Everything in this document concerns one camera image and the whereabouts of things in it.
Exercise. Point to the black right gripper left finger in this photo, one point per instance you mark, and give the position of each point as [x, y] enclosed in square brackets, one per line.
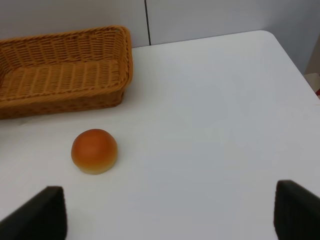
[43, 217]

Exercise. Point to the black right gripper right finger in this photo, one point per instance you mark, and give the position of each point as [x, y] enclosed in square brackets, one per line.
[296, 212]

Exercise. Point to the red yellow peach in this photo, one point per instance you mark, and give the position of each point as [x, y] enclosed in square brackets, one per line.
[94, 151]

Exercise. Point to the light orange wicker basket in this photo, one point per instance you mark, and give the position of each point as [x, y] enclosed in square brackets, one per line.
[65, 72]

